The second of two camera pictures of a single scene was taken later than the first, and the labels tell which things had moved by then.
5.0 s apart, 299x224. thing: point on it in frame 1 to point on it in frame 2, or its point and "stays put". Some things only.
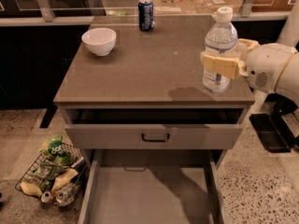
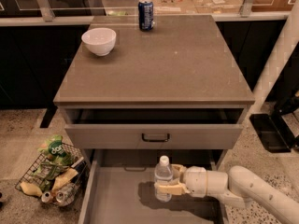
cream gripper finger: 228,67 to 174,188
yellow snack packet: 64,178 stays put
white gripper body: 264,66 to 195,180
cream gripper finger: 242,48 to 179,171
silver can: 65,196 stays put
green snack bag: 54,151 stays put
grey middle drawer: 152,187 stays put
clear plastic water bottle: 220,37 to 163,175
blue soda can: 146,14 stays put
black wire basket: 57,177 stays put
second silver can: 46,196 stays put
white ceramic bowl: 100,40 stays put
